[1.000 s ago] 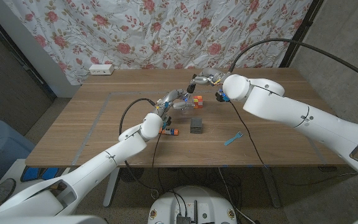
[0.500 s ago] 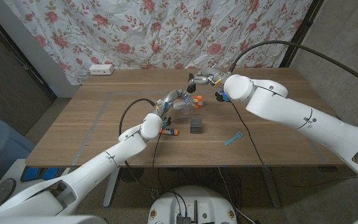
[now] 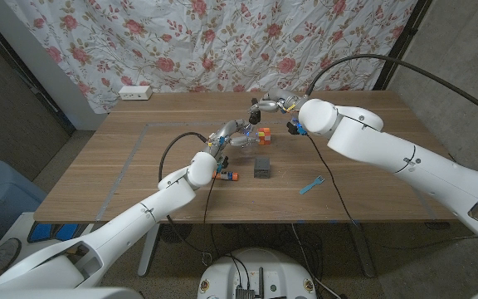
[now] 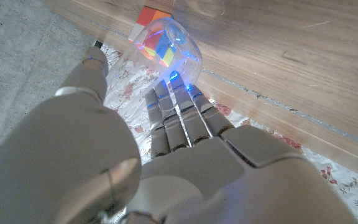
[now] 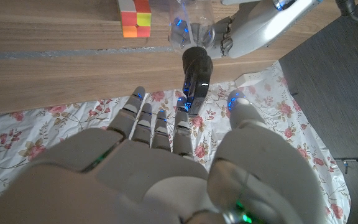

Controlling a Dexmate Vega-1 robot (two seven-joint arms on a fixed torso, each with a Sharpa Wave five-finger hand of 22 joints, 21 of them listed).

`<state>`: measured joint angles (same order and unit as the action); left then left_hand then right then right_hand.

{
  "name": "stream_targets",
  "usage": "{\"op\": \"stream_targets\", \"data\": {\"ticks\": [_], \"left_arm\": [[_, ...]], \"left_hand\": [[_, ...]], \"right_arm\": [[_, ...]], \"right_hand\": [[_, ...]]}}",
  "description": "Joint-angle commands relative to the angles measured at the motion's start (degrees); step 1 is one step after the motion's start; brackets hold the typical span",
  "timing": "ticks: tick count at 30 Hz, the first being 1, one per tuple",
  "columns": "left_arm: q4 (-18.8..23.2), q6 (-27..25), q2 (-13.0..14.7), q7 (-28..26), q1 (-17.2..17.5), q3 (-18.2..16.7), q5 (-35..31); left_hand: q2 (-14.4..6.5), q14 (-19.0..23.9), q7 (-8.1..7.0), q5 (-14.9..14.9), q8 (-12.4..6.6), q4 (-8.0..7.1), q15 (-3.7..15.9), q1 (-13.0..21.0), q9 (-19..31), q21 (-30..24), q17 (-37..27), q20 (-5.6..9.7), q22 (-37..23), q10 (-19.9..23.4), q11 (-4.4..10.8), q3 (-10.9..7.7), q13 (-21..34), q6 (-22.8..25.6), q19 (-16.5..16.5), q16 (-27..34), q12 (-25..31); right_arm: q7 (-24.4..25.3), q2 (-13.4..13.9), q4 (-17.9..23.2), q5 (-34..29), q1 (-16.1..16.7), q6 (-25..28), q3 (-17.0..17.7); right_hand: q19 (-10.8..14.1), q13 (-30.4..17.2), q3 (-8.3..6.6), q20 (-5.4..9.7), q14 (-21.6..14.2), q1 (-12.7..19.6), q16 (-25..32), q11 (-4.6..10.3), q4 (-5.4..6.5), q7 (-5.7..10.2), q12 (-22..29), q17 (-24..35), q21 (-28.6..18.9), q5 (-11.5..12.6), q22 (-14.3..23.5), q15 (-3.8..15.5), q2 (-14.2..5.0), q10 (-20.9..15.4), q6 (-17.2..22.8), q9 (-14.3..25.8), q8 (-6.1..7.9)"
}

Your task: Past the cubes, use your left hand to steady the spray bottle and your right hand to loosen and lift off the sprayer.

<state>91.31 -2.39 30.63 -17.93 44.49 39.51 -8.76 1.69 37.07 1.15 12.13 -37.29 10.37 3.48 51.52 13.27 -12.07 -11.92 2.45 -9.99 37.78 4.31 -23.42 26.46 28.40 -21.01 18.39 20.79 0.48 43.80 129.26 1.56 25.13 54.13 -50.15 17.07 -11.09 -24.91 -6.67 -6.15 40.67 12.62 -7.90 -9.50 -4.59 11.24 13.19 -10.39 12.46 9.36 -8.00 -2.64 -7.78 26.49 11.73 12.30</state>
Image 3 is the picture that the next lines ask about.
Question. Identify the orange glue stick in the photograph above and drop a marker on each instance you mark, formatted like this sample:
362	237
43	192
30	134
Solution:
231	176

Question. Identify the white table leg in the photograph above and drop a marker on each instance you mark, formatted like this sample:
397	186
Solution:
147	257
363	253

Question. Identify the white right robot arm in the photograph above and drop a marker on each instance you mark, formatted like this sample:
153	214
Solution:
388	153

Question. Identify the white power strip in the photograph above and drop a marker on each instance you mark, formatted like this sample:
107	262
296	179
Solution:
135	92

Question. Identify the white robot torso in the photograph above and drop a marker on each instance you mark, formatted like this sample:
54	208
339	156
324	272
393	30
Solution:
255	270

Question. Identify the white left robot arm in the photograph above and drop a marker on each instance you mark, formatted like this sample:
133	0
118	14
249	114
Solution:
131	220

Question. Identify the clear plastic spray bottle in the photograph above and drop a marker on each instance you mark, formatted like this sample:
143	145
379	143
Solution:
245	132

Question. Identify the grey shoe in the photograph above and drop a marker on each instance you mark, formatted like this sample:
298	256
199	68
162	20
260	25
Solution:
4	253

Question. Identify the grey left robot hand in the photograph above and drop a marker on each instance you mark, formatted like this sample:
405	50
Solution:
232	132

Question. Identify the dark grey cube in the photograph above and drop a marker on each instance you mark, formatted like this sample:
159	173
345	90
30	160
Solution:
262	168

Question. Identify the black trigger sprayer head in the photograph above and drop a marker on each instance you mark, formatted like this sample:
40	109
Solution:
255	117

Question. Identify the black backdrop stand pole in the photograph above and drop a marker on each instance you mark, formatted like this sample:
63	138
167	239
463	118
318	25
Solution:
403	41

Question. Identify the floral print backdrop cloth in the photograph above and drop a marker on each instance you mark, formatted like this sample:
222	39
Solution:
206	41

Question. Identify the round black floor fan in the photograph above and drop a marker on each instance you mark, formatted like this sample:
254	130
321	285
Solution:
175	233

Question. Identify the blue plastic fork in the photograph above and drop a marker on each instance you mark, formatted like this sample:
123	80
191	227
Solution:
307	189

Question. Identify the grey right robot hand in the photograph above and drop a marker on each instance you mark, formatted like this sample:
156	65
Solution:
284	101

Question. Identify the orange yellow red cube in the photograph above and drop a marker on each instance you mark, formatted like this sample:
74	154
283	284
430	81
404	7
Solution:
265	136

